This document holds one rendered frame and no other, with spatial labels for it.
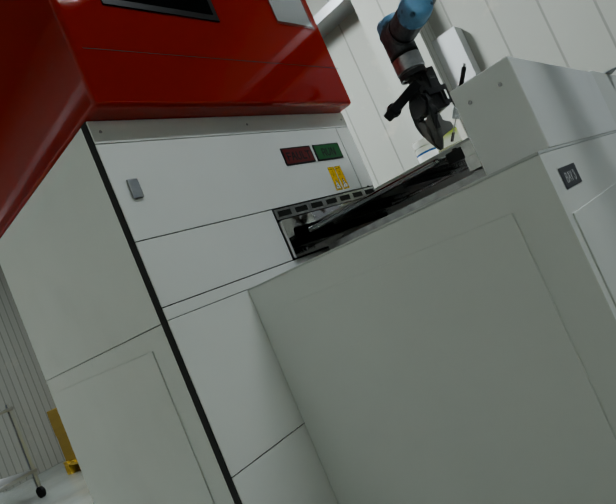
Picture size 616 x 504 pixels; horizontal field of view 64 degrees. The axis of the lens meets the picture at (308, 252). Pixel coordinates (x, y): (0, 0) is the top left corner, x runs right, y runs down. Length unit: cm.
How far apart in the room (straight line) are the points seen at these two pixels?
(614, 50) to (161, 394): 266
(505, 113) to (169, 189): 63
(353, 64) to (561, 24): 129
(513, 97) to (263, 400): 69
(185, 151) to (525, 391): 78
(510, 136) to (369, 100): 280
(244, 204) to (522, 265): 64
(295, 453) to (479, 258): 55
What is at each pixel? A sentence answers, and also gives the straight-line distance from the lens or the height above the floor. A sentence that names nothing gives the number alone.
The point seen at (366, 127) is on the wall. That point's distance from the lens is 355.
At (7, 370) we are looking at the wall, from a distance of 690.
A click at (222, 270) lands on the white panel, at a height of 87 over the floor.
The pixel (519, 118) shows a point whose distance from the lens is 77.
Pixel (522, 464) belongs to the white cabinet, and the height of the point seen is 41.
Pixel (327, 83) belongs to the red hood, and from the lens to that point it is 151.
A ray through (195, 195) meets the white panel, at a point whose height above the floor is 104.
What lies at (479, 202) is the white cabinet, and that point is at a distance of 73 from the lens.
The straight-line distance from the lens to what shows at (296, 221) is 120.
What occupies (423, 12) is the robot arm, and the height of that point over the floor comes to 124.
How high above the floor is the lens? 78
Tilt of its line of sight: 3 degrees up
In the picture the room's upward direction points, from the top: 23 degrees counter-clockwise
